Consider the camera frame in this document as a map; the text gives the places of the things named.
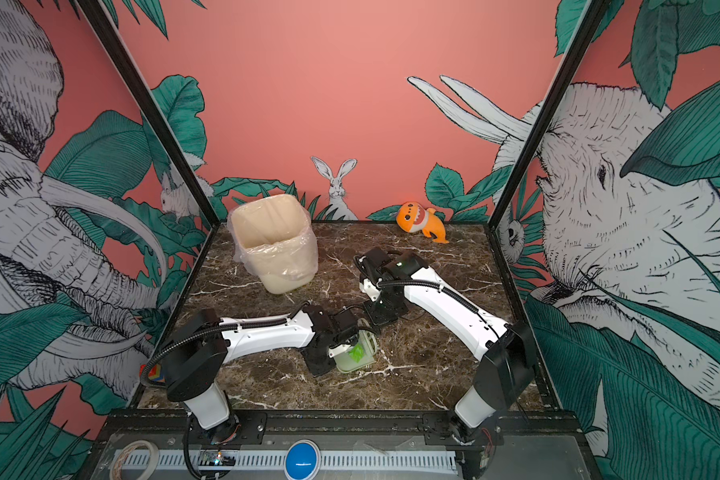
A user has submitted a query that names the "white slotted cable duct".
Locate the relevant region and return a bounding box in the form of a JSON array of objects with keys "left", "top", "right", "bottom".
[{"left": 109, "top": 448, "right": 459, "bottom": 476}]

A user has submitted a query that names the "beige bin with plastic liner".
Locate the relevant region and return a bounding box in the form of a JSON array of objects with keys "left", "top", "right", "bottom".
[{"left": 227, "top": 194, "right": 318, "bottom": 295}]

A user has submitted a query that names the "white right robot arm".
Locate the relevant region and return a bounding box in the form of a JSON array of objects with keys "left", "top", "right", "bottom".
[{"left": 354, "top": 247, "right": 538, "bottom": 438}]

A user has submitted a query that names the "black corner frame post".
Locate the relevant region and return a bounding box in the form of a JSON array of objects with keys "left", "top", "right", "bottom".
[
  {"left": 488, "top": 0, "right": 610, "bottom": 231},
  {"left": 77, "top": 0, "right": 221, "bottom": 228}
]

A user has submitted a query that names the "green plastic dustpan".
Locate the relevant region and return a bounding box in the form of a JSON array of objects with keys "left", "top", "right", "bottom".
[{"left": 334, "top": 330, "right": 379, "bottom": 373}]

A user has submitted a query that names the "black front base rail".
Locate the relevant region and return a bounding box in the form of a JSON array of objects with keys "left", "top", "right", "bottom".
[{"left": 95, "top": 409, "right": 585, "bottom": 448}]

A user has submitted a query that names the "red toy block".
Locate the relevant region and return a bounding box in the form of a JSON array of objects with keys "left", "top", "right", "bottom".
[{"left": 147, "top": 365, "right": 165, "bottom": 386}]

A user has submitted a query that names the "green paper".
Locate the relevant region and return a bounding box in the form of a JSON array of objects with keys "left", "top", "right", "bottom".
[{"left": 347, "top": 343, "right": 365, "bottom": 363}]

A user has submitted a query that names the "clear tape roll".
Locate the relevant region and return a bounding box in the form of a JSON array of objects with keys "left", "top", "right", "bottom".
[{"left": 109, "top": 440, "right": 161, "bottom": 480}]

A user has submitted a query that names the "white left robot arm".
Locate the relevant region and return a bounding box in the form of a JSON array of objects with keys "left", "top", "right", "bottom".
[{"left": 140, "top": 302, "right": 362, "bottom": 443}]

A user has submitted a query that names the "black right corner frame post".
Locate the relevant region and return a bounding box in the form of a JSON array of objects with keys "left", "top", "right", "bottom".
[{"left": 488, "top": 0, "right": 610, "bottom": 231}]

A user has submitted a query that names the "black left corner frame post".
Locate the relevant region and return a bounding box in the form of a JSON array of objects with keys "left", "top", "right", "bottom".
[{"left": 77, "top": 0, "right": 221, "bottom": 228}]

